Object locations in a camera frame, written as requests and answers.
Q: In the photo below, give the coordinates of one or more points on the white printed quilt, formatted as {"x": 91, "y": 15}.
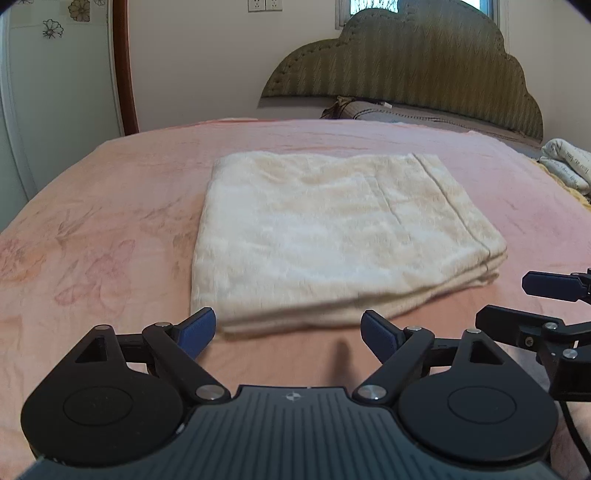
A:
{"x": 568, "y": 161}

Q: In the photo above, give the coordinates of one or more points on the olive padded headboard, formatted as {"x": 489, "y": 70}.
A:
{"x": 406, "y": 60}

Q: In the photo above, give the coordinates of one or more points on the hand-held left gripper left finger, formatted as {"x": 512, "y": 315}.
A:
{"x": 203, "y": 330}

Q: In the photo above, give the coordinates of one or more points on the grey brown pillow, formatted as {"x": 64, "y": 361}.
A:
{"x": 438, "y": 117}

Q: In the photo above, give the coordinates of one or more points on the white wall socket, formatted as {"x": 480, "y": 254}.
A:
{"x": 264, "y": 4}

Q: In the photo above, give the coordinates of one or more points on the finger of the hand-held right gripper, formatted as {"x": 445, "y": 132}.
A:
{"x": 549, "y": 286}
{"x": 508, "y": 323}

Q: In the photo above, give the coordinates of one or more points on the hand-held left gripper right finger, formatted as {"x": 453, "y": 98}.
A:
{"x": 376, "y": 334}

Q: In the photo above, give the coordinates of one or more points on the white wardrobe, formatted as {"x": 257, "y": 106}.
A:
{"x": 64, "y": 101}

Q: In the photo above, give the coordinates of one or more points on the window behind headboard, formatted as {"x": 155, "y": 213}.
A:
{"x": 374, "y": 4}

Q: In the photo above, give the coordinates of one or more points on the pink blanket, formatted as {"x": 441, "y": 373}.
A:
{"x": 115, "y": 207}

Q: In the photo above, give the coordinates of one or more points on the cream white towel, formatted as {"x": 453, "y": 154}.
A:
{"x": 332, "y": 230}

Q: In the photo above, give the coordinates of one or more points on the brown wooden door frame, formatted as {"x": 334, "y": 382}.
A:
{"x": 125, "y": 69}

